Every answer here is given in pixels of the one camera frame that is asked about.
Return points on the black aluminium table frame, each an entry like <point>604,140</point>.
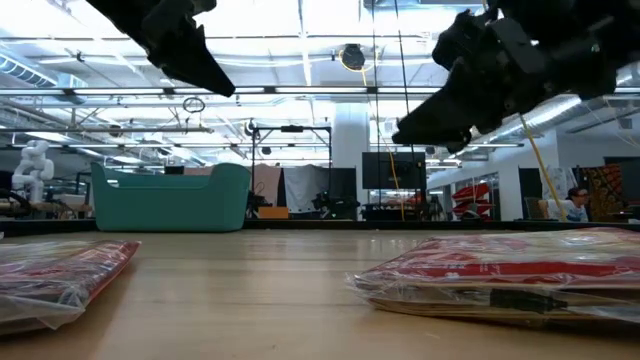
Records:
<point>50,225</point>

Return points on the dark patterned cloth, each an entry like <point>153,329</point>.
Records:
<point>607,185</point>

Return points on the black metal frame rig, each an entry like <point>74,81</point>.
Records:
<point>292,128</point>

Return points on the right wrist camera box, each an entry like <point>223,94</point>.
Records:
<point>462,42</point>

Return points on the black tall panel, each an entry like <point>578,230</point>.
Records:
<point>531,195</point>

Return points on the shelf with red bins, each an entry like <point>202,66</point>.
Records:
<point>472,192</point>

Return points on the white humanoid robot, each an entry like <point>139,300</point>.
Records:
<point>32,170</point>

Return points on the pale pink hanging cloth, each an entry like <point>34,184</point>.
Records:
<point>267,182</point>

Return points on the black wall monitor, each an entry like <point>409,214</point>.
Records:
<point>385,172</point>

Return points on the red Orville popcorn bag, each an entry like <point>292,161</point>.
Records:
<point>500,280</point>
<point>45,285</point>

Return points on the teal plastic basket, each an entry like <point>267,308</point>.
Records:
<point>170,210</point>

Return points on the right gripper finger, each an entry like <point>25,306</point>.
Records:
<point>459,146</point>
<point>435,122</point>

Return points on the person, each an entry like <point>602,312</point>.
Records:
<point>575,210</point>

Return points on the orange box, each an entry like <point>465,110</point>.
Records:
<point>272,212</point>

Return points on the white hanging cloth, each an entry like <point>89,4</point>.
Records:
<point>305,187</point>

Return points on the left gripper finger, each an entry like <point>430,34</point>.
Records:
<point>200,70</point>

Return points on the black machine on bench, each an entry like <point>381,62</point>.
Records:
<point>335,207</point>

